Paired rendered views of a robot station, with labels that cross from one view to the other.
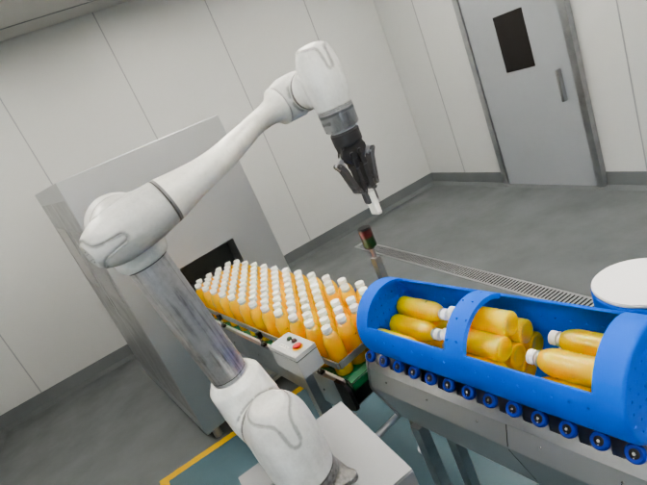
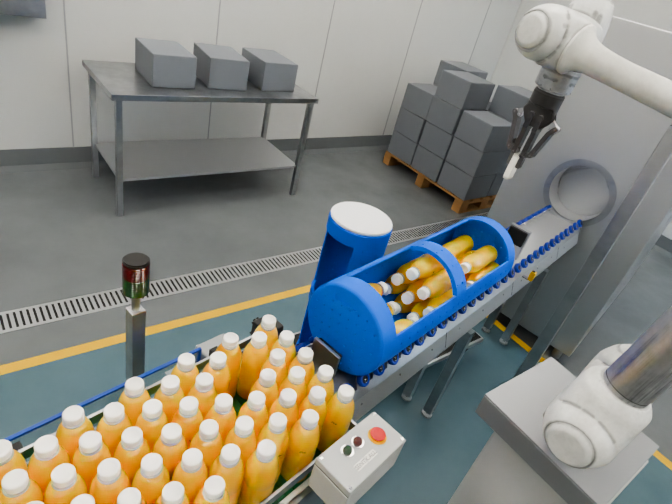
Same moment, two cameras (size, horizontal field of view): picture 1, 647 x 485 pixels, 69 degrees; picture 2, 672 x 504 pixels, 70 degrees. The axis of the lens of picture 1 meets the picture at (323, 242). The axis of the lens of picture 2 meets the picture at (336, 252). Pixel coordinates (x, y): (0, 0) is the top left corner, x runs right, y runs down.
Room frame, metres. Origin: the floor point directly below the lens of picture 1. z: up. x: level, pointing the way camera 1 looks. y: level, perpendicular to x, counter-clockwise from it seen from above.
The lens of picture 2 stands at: (2.08, 0.82, 2.00)
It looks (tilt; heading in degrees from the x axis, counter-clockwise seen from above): 32 degrees down; 245
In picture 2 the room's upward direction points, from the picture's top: 15 degrees clockwise
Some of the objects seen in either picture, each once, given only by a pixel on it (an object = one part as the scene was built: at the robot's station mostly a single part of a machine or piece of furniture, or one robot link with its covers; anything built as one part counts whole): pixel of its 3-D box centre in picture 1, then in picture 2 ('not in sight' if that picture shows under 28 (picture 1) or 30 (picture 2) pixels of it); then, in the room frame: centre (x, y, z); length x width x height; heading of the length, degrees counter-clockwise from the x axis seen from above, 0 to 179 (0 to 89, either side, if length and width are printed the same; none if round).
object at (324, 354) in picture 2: not in sight; (324, 361); (1.60, -0.08, 0.99); 0.10 x 0.02 x 0.12; 120
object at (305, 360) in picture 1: (296, 354); (357, 461); (1.64, 0.27, 1.05); 0.20 x 0.10 x 0.10; 30
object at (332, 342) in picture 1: (336, 350); (336, 420); (1.63, 0.12, 1.00); 0.07 x 0.07 x 0.19
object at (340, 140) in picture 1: (349, 146); (541, 108); (1.19, -0.16, 1.77); 0.08 x 0.07 x 0.09; 117
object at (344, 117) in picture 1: (339, 118); (556, 79); (1.19, -0.16, 1.85); 0.09 x 0.09 x 0.06
